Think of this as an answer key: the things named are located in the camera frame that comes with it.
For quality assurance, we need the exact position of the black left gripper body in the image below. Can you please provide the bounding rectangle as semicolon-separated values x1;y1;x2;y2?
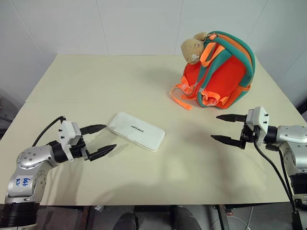
69;136;93;161

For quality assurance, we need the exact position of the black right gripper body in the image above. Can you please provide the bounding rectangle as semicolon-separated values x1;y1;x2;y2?
239;121;261;144

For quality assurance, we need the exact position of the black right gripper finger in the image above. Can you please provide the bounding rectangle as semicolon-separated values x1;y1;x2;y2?
216;114;248;123
210;135;247;150

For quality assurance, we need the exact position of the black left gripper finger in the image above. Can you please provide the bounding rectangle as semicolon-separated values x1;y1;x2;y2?
88;144;118;162
80;124;107;136

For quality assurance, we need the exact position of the white plastic rectangular case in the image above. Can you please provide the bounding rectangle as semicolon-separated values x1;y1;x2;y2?
106;112;166;153

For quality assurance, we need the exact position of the orange and teal backpack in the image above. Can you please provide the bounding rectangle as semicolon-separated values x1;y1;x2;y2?
170;30;256;111

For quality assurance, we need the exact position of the tan plush toy pendant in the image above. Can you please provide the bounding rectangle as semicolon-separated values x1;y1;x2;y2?
180;32;208;64

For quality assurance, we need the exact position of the black background object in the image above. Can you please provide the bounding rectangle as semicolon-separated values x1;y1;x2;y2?
295;92;307;115

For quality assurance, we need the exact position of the dark rounded shape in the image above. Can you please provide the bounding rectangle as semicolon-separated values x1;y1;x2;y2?
112;212;140;230

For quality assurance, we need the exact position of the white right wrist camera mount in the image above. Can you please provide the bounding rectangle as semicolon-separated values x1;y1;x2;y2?
246;106;271;145

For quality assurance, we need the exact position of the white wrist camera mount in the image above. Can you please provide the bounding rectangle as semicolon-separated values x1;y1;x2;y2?
246;106;271;145
58;121;82;161

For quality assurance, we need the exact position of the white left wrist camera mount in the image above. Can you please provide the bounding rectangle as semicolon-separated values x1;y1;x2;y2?
58;121;82;161

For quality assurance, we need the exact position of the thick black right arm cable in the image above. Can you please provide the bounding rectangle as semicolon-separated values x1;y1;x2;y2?
253;140;298;215

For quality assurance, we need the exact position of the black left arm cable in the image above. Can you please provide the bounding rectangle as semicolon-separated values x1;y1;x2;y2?
31;115;67;147

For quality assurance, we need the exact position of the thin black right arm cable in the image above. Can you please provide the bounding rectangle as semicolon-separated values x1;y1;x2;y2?
272;146;294;195

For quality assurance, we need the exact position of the white floor cable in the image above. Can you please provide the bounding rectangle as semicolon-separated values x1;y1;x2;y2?
211;207;255;230

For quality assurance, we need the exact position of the black table frame leg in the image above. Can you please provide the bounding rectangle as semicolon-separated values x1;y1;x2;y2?
212;205;231;230

